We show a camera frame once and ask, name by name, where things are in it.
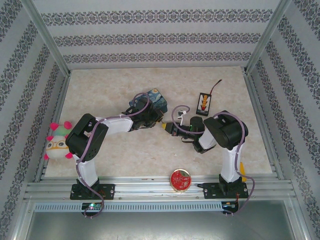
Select starry night blue tin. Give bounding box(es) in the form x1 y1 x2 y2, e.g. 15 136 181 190
128 87 168 113

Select black board with yellow connectors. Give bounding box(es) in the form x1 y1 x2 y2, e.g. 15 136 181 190
195 92 213 117

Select red round tin lid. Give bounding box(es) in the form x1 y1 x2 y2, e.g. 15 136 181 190
169 168 192 193

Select yellow block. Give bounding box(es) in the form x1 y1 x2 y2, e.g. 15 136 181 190
239 161 247 182

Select right controller board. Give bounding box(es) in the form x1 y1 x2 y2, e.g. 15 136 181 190
221 201 240 213

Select controller board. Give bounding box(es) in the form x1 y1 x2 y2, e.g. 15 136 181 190
81 202 103 213
221 201 240 213

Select round plush toy pink spikes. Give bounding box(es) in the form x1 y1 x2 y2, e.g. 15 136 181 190
44 121 74 161

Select grey metal panel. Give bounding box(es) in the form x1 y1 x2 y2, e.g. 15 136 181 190
24 199 305 240

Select left controller board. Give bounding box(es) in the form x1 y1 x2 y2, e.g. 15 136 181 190
81 202 103 213

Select red black wire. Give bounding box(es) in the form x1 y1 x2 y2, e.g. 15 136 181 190
209 79 223 97

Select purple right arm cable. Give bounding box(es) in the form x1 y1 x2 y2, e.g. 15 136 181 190
171 104 256 217

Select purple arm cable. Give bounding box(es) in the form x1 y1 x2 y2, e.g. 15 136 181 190
171 104 256 217
76 92 151 220

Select aluminium mounting rail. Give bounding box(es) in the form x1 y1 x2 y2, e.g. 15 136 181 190
23 176 295 201

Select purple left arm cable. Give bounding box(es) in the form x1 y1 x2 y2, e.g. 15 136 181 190
76 92 151 220

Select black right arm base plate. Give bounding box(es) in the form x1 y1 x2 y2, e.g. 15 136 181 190
202 182 249 200

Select aluminium side rail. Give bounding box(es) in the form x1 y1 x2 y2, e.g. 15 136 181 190
23 72 72 186
244 72 285 180

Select grey slotted cable duct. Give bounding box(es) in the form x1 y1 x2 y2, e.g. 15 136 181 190
33 201 223 213

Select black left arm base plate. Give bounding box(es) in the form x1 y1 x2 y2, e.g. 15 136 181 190
70 183 116 201

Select aluminium frame post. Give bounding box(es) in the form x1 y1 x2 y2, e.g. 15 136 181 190
21 0 72 76
243 0 292 75

